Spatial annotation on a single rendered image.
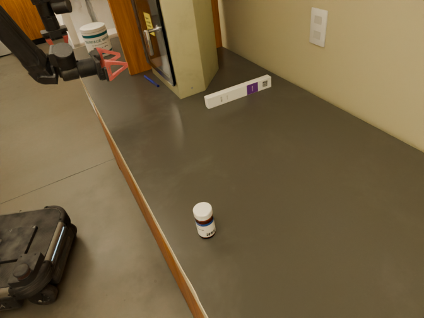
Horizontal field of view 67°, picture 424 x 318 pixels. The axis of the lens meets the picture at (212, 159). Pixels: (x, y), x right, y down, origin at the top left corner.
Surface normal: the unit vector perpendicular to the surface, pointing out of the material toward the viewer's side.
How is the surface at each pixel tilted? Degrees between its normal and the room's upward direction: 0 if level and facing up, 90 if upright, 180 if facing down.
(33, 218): 0
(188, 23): 90
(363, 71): 90
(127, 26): 90
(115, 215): 0
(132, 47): 90
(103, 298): 0
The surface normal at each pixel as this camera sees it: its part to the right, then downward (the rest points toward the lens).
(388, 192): -0.12, -0.77
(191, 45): 0.47, 0.51
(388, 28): -0.87, 0.38
